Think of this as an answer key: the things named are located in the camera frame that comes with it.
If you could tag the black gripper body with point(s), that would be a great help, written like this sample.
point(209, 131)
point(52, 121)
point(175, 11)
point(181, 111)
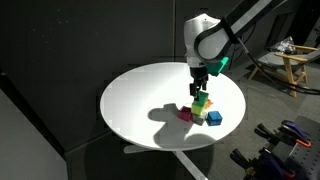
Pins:
point(198, 74)

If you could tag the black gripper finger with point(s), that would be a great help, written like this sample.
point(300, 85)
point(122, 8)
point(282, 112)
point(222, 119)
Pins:
point(193, 89)
point(203, 84)

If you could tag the dark green toy block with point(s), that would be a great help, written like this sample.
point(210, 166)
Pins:
point(201, 98)

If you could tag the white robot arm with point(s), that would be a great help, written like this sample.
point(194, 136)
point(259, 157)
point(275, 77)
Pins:
point(207, 39)

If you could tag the orange toy block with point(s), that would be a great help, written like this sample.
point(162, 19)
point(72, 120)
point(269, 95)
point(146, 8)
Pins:
point(208, 104)

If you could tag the lime green toy block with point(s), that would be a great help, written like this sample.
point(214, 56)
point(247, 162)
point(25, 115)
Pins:
point(197, 109)

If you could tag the magenta toy block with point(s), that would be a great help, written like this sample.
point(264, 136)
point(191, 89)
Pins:
point(185, 114)

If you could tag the grey toy block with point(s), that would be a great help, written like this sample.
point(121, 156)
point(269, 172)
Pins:
point(199, 119)

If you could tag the blue toy block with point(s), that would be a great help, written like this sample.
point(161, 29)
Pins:
point(213, 118)

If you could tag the round white table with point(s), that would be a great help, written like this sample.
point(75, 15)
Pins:
point(141, 107)

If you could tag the white table base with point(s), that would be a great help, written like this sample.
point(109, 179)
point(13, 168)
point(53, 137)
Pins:
point(180, 155)

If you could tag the wooden chair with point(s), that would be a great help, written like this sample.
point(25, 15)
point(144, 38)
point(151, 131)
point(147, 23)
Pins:
point(285, 62)

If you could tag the purple black clamp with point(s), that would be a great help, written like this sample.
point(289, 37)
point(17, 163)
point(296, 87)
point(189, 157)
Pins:
point(266, 167)

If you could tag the purple clamp with orange tip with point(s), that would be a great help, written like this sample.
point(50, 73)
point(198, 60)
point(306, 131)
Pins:
point(292, 129)

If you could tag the perforated metal board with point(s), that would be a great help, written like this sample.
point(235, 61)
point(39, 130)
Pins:
point(305, 161)

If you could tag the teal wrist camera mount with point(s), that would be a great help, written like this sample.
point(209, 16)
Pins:
point(216, 68)

